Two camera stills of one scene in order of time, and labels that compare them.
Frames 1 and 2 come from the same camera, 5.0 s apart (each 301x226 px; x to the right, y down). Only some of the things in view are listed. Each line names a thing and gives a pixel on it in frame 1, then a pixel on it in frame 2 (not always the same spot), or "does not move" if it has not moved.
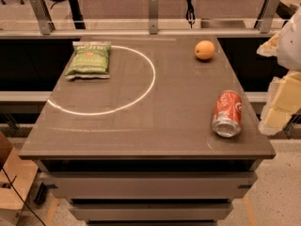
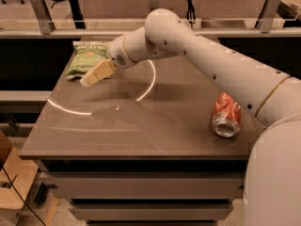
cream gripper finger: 283,101 to 117,53
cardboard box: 16,178 does not move
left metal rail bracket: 41,14 does not move
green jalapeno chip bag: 91,60 does not move
